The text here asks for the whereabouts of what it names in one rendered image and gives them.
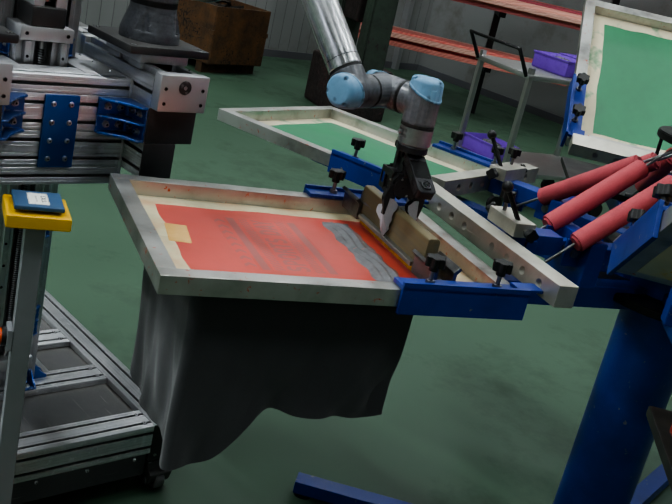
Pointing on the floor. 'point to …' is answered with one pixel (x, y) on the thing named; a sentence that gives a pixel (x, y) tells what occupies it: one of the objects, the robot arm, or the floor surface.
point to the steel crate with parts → (224, 34)
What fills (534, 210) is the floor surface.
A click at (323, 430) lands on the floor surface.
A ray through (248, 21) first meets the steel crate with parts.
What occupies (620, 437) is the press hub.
